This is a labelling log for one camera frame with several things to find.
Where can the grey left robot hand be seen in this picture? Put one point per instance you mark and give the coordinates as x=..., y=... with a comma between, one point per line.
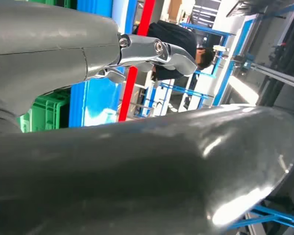
x=137, y=181

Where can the red barrier belt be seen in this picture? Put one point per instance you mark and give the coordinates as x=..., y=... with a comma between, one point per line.
x=131, y=84

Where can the person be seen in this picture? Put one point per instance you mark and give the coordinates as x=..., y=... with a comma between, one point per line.
x=176, y=37

